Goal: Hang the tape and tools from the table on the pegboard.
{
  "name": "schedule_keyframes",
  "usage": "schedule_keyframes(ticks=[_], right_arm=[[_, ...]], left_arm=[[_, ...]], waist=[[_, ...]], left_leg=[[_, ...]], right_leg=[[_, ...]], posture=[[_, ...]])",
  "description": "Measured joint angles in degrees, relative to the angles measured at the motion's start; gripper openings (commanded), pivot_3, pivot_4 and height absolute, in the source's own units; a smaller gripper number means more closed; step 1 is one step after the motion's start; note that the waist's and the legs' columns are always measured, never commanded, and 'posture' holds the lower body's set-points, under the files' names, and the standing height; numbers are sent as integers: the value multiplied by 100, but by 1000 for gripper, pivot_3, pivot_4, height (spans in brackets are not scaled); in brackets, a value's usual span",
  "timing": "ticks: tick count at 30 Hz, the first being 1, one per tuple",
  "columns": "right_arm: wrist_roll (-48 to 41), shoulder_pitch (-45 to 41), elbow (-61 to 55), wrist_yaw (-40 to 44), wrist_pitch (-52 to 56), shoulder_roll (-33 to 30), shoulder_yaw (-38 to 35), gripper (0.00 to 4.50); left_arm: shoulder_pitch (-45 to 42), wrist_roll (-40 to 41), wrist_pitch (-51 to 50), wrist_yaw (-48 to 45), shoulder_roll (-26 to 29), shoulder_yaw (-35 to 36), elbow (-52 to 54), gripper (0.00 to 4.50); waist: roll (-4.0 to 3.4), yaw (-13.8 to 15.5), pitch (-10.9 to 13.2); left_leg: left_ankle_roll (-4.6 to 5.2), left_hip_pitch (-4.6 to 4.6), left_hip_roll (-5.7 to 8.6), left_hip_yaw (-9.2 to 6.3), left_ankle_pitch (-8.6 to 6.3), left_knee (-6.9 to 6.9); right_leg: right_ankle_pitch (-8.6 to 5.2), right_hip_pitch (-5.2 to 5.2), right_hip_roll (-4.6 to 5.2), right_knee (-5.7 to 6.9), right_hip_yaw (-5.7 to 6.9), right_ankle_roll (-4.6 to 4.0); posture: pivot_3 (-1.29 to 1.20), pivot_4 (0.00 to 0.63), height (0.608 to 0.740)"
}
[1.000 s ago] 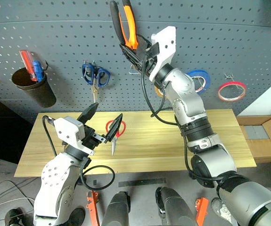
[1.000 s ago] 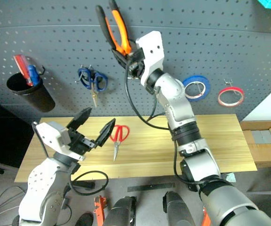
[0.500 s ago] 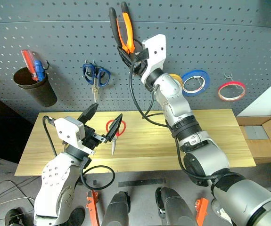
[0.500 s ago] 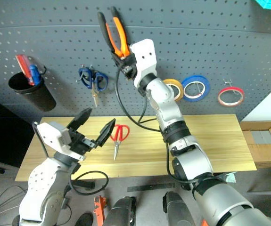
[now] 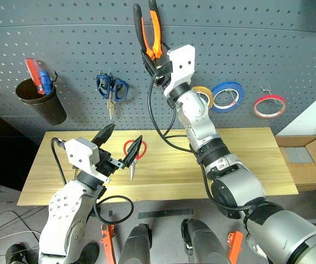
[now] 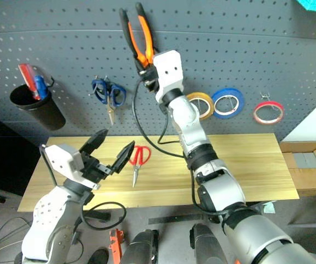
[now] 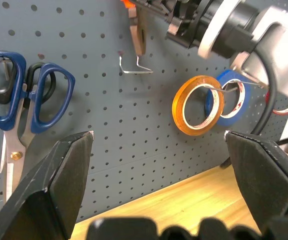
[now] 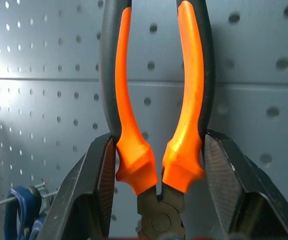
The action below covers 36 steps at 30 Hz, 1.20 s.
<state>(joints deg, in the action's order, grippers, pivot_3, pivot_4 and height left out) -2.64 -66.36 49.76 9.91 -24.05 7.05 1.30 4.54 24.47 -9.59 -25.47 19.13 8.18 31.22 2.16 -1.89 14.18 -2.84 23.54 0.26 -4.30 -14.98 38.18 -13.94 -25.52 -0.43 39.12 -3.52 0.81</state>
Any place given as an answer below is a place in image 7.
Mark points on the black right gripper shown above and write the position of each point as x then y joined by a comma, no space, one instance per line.
188,22

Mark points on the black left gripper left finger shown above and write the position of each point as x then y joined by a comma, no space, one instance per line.
46,185

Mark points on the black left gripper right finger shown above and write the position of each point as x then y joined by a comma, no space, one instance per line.
264,175

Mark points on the red tape roll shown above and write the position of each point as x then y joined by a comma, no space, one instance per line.
284,110

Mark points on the blue tape roll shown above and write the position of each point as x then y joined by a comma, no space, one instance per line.
236,100

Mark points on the metal tape peg hook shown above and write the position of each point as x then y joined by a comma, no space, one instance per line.
234,86

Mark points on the orange tape roll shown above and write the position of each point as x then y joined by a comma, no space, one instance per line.
196,105

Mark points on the grey pegboard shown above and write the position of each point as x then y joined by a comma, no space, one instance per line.
123,120

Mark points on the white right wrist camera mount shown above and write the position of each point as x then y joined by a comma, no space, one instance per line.
214,30

